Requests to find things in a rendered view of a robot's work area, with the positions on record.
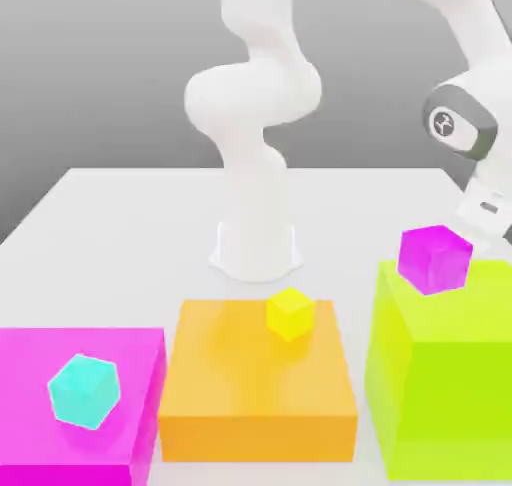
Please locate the large orange box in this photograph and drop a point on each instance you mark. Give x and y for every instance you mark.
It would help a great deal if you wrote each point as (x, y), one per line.
(248, 394)

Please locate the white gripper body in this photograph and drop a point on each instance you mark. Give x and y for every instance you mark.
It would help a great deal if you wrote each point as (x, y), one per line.
(482, 224)

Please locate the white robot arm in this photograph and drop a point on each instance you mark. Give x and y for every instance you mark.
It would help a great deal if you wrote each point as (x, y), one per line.
(250, 94)

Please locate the small purple cube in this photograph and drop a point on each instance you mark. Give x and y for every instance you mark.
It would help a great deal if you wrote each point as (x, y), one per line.
(434, 260)

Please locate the small yellow cube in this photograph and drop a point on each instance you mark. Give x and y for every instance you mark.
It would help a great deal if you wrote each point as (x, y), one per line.
(290, 314)

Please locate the large magenta box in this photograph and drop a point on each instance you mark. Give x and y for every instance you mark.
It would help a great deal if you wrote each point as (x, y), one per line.
(32, 342)

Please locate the small cyan cube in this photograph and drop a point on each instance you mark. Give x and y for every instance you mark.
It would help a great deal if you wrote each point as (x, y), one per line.
(84, 392)

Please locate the large lime box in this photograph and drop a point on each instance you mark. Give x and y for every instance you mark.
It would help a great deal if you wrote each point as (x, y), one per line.
(452, 394)

